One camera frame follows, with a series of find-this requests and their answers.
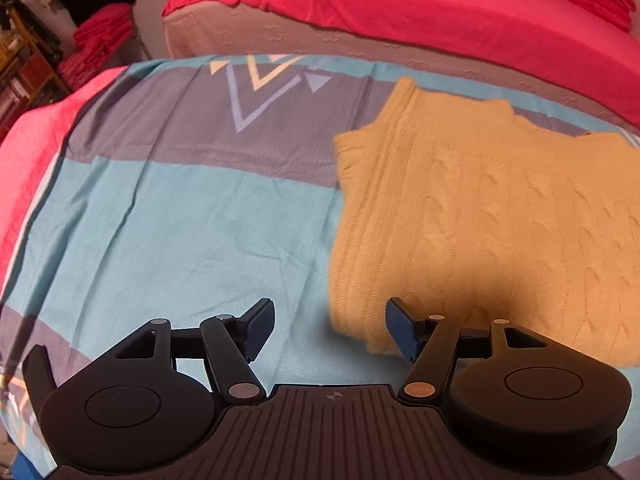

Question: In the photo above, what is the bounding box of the pink embossed mattress cover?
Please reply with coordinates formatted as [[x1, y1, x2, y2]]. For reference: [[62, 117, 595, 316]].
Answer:
[[162, 7, 640, 128]]

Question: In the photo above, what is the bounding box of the red bed sheet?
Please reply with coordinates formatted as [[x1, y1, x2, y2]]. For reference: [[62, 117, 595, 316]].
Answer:
[[162, 0, 640, 91]]

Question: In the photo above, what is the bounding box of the blue grey striped blanket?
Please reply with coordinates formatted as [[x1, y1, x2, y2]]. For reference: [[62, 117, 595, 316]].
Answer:
[[0, 52, 640, 480]]

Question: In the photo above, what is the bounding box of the yellow cable-knit cardigan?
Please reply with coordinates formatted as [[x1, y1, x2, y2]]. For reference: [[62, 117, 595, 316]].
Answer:
[[327, 77, 640, 368]]

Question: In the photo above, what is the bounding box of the wooden shelf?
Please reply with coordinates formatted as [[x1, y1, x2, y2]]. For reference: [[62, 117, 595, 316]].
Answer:
[[0, 5, 71, 131]]

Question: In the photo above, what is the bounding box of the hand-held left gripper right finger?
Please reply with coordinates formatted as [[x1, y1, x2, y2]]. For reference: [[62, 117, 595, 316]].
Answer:
[[385, 297, 553, 405]]

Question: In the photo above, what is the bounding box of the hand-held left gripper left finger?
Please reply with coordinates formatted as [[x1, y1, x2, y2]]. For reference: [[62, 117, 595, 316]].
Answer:
[[114, 298, 277, 407]]

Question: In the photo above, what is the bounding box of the pile of red folded cloth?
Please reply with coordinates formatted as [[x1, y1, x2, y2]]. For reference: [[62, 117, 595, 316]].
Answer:
[[57, 2, 136, 92]]

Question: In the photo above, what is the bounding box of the blue object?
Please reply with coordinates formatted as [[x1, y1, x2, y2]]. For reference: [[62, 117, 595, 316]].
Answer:
[[15, 452, 48, 480]]

